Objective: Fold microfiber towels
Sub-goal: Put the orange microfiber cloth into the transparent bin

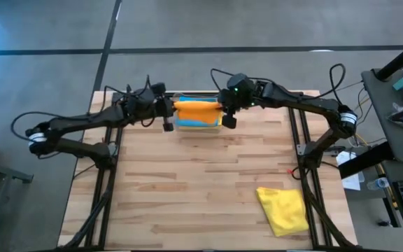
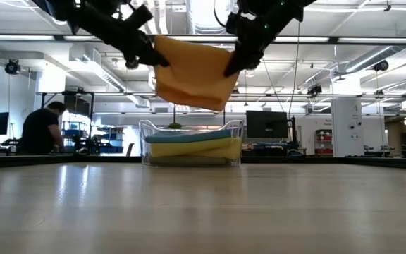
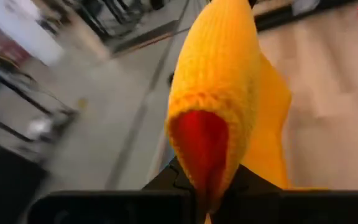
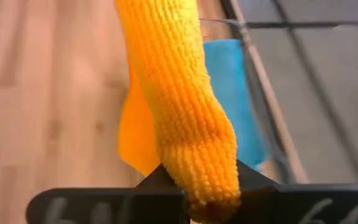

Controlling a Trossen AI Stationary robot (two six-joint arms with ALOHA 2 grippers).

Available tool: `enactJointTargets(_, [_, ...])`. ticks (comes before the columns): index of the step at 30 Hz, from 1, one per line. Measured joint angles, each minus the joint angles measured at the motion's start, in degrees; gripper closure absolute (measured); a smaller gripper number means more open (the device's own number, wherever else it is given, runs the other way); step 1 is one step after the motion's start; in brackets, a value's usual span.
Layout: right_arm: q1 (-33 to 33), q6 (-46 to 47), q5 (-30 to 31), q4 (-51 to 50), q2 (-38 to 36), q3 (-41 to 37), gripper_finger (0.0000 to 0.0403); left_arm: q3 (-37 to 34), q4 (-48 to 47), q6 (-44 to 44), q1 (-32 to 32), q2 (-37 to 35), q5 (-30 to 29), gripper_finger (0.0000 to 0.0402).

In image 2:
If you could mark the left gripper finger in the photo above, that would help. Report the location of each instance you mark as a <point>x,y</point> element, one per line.
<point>155,58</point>

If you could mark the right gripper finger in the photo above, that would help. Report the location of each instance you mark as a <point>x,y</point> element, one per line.
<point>240,61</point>

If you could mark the orange microfiber towel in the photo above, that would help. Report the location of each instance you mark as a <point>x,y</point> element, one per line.
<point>196,74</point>

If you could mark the blue microfiber towel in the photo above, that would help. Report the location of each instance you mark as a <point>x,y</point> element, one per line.
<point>189,137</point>

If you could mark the yellow microfiber towel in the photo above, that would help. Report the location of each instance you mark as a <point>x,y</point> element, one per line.
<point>196,148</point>

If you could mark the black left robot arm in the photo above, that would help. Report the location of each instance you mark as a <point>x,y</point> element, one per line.
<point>90,17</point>

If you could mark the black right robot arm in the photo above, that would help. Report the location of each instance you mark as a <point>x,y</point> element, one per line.
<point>277,10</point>

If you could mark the black ceiling spotlight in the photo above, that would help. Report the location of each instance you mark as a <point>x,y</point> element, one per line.
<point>132,65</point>
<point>12,67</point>
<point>381,66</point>
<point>314,90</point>

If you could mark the small green plant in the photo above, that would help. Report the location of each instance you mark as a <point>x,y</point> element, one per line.
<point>175,125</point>

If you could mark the clear plastic bin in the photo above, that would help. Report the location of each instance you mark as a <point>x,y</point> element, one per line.
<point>144,141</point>

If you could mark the shelving with blue bins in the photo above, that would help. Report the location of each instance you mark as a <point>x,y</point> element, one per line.
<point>111,141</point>

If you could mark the shelf with red bins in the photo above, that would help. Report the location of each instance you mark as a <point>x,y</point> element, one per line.
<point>323,141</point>

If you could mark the white pillar with sign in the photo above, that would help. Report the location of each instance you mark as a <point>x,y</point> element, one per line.
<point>345,120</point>

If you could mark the person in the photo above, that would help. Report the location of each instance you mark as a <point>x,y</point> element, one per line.
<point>41,132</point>

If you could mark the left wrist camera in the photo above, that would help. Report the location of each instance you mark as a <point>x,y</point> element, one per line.
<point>137,17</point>

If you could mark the silver ventilation duct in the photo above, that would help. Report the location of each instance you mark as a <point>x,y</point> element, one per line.
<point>203,17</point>

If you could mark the black aluminium table frame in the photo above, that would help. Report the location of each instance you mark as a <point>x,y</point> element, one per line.
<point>330,160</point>

